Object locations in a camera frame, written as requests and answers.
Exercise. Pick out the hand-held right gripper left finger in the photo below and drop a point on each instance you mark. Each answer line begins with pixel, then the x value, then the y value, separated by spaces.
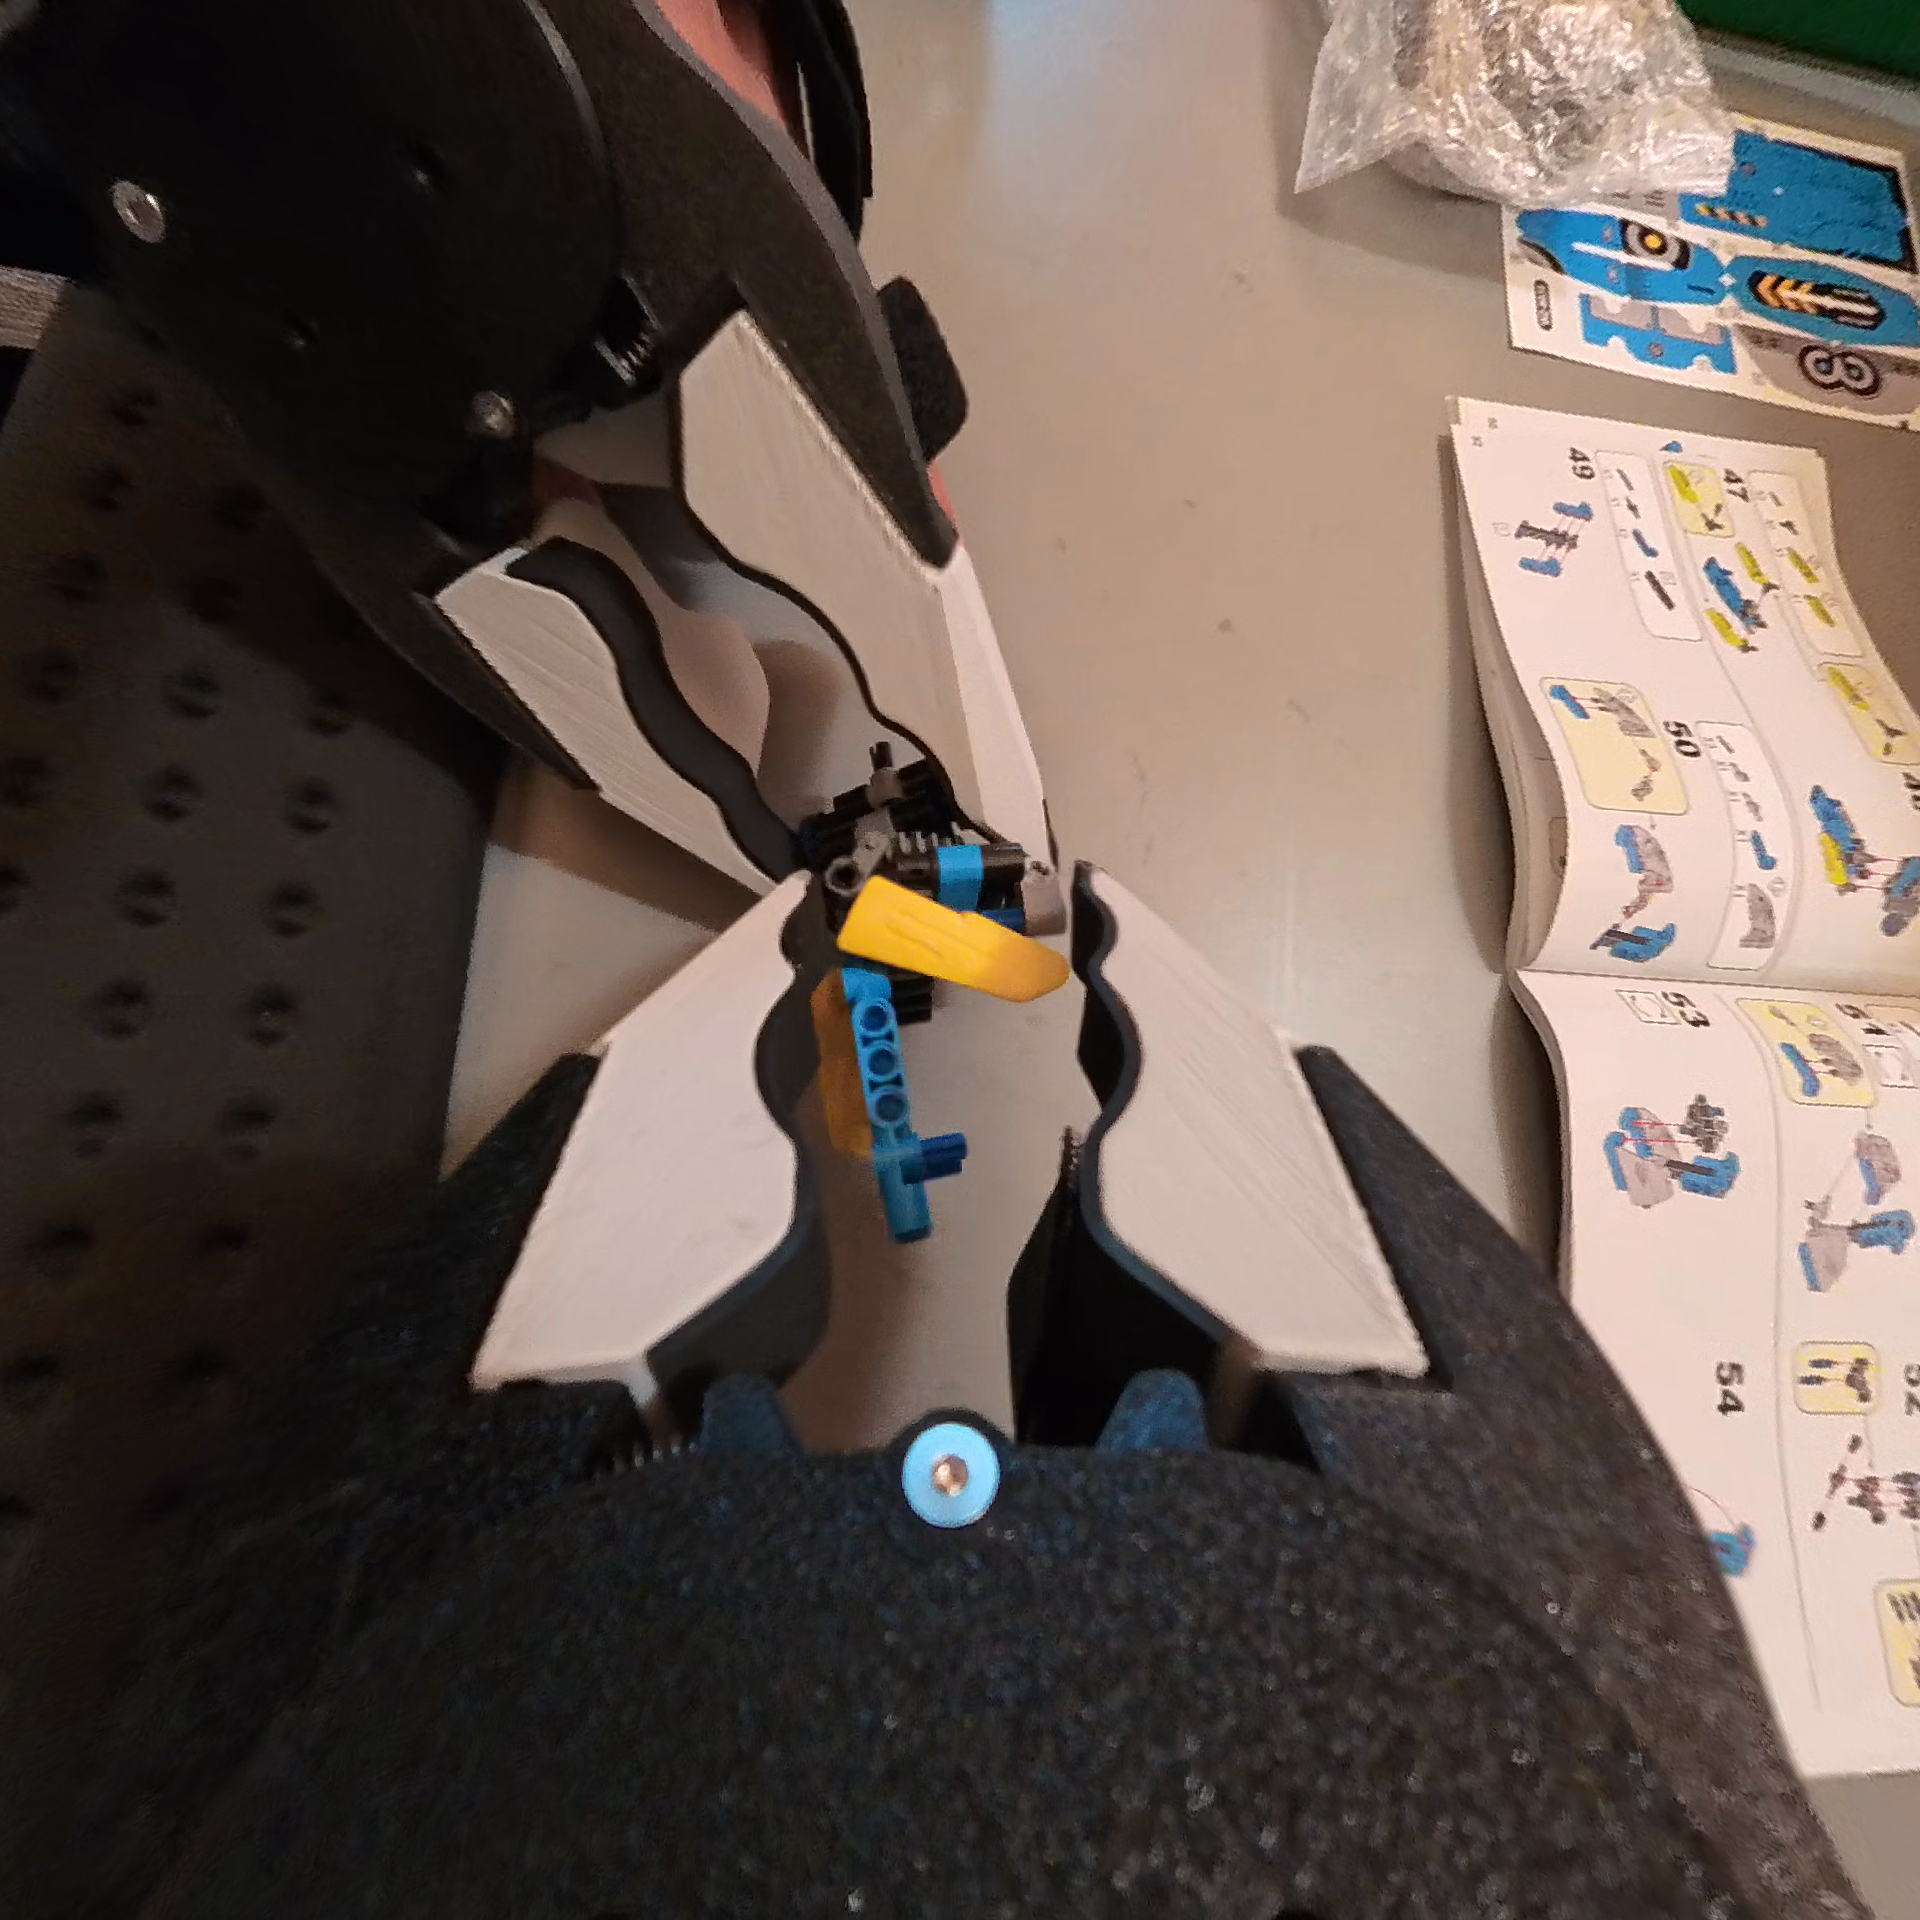
pixel 646 1201

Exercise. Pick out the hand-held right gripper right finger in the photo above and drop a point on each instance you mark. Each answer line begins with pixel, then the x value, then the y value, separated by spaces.
pixel 1244 1184

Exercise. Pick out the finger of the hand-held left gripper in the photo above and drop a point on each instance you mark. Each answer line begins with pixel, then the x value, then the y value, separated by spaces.
pixel 869 569
pixel 570 674

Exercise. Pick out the black blue domed brick assembly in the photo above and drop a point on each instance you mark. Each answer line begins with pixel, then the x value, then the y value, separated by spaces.
pixel 901 832

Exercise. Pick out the yellow blue brick assembly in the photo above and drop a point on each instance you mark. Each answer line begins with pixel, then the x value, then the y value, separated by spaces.
pixel 930 937

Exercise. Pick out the grey desk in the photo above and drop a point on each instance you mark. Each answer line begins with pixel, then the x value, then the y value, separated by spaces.
pixel 1277 674

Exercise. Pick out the person's left hand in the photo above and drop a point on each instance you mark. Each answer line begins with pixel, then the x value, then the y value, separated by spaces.
pixel 735 52

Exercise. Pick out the black dimpled foam mat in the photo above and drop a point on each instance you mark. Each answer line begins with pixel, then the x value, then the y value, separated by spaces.
pixel 194 973

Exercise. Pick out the open instruction booklet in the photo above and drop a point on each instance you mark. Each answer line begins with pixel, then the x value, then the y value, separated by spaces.
pixel 1650 901

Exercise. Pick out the clear plastic bag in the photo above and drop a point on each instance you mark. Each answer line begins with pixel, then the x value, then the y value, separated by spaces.
pixel 1516 90

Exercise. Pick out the blue sticker sheet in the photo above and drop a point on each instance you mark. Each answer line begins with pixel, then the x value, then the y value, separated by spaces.
pixel 1769 269

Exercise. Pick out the green plastic bin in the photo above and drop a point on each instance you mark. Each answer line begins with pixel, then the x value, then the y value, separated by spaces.
pixel 1799 24

